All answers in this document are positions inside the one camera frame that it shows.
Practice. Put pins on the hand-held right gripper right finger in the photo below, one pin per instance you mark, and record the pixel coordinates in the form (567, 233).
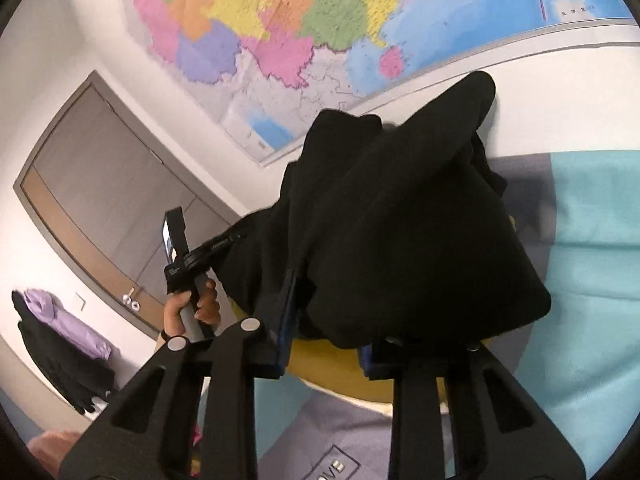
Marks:
(365, 360)

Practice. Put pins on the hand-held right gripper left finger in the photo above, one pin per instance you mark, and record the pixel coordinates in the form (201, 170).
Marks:
(285, 320)

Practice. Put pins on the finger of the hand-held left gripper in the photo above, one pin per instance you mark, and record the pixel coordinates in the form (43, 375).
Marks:
(220, 244)

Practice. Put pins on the black coat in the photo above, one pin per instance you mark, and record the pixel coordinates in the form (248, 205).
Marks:
(400, 235)

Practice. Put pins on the person's left hand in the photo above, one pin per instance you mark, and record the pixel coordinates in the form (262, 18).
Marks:
(207, 305)

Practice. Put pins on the mustard yellow garment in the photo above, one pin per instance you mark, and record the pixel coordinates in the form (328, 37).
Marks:
(330, 365)

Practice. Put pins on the white cloth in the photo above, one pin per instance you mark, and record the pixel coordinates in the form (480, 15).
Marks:
(370, 405)

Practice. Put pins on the grey brown door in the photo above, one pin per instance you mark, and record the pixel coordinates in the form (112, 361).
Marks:
(100, 185)

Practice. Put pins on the purple garment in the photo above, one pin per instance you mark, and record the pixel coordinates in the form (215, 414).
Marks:
(75, 327)

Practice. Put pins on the black hanging garment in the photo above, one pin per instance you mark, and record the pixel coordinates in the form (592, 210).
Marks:
(60, 365)

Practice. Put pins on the pink cloth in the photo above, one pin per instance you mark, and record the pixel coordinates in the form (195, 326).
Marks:
(52, 452)

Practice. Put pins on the teal and grey bedsheet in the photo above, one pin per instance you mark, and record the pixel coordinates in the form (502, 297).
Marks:
(590, 210)

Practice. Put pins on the colourful wall map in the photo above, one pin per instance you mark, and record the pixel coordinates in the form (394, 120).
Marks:
(300, 35)

